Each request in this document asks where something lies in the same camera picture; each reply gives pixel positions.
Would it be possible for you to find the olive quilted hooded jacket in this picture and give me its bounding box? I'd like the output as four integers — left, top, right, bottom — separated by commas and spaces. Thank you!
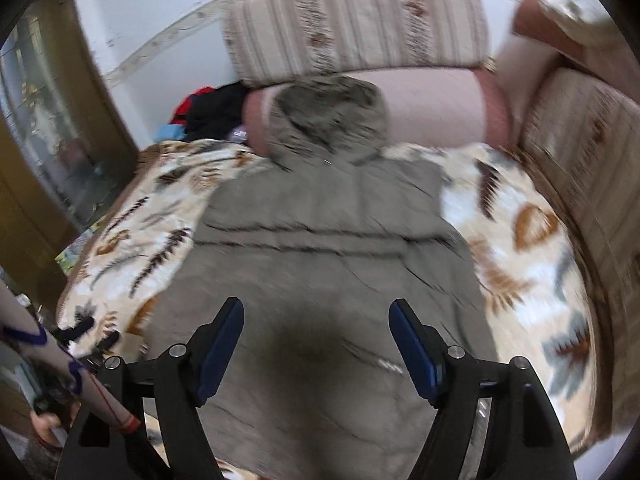
150, 76, 496, 479

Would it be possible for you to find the black and red clothes pile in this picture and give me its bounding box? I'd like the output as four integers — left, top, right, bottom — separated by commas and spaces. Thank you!
154, 81, 250, 142

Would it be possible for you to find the left hand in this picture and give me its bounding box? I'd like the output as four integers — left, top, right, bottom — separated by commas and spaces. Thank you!
30, 411, 65, 448

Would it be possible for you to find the leaf pattern plush blanket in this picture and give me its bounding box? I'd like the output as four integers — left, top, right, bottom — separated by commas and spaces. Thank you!
56, 141, 597, 453

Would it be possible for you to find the wooden glass door cabinet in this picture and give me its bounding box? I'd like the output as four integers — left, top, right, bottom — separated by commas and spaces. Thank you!
1, 0, 138, 309

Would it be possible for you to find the striped floral side cushion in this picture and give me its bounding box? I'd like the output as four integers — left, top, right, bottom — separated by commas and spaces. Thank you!
521, 68, 639, 432

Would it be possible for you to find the pink bolster pillow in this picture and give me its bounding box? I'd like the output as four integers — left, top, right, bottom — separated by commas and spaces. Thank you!
242, 68, 511, 160

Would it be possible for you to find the striped floral back cushion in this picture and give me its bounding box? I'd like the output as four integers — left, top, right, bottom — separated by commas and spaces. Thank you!
224, 0, 489, 88

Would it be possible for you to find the pink pillow with white cloth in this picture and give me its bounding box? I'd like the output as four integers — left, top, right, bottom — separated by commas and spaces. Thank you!
496, 0, 639, 130

